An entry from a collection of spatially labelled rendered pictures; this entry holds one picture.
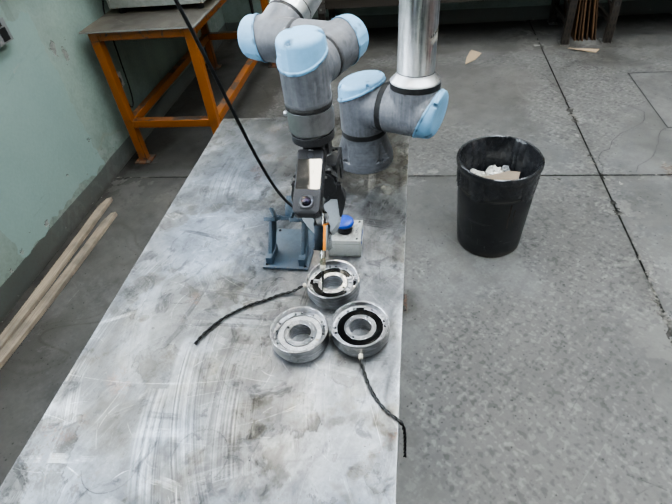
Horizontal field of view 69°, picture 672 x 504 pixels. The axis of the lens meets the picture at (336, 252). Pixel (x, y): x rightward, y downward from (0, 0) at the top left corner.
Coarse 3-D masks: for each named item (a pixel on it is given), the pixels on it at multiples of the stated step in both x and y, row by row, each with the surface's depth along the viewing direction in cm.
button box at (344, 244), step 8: (360, 224) 107; (336, 232) 105; (344, 232) 105; (352, 232) 105; (360, 232) 105; (336, 240) 103; (344, 240) 103; (352, 240) 103; (360, 240) 104; (336, 248) 105; (344, 248) 105; (352, 248) 104; (360, 248) 104; (352, 256) 106; (360, 256) 106
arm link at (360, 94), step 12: (360, 72) 122; (372, 72) 120; (348, 84) 117; (360, 84) 116; (372, 84) 115; (384, 84) 117; (348, 96) 117; (360, 96) 116; (372, 96) 116; (348, 108) 119; (360, 108) 118; (372, 108) 116; (348, 120) 122; (360, 120) 120; (372, 120) 118; (348, 132) 124; (360, 132) 122; (372, 132) 123
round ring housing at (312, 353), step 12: (288, 312) 91; (300, 312) 92; (312, 312) 91; (276, 324) 90; (300, 324) 90; (312, 324) 89; (324, 324) 89; (276, 336) 90; (288, 336) 88; (312, 336) 87; (324, 336) 86; (276, 348) 86; (312, 348) 84; (324, 348) 87; (288, 360) 86; (300, 360) 85
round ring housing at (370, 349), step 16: (352, 304) 91; (368, 304) 91; (336, 320) 90; (352, 320) 89; (368, 320) 89; (384, 320) 89; (336, 336) 85; (352, 336) 87; (368, 336) 86; (384, 336) 85; (352, 352) 85; (368, 352) 85
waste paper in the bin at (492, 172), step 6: (492, 168) 208; (498, 168) 209; (504, 168) 210; (480, 174) 207; (486, 174) 205; (492, 174) 207; (498, 174) 199; (504, 174) 198; (510, 174) 198; (516, 174) 197
